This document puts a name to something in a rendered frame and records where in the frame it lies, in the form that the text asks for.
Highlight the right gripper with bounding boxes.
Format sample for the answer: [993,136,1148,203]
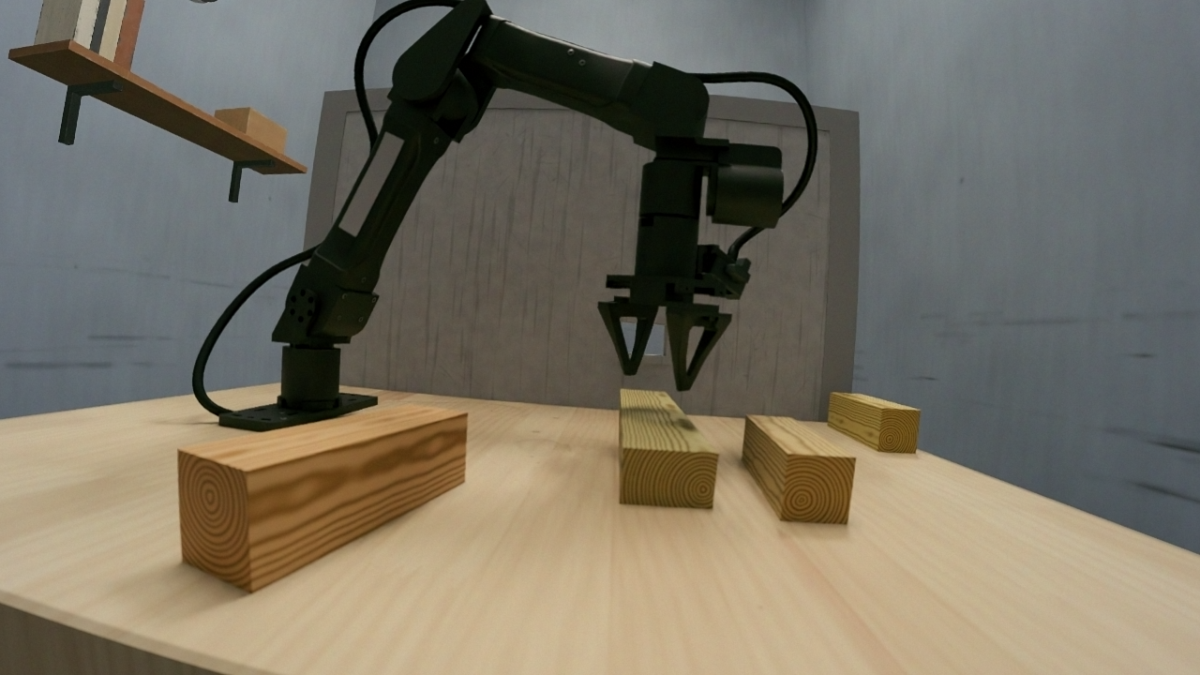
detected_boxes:
[598,217,736,392]

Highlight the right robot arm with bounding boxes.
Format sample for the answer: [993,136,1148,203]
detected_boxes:
[218,0,784,432]

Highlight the grey panel wall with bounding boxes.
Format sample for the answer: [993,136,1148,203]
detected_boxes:
[304,88,860,422]

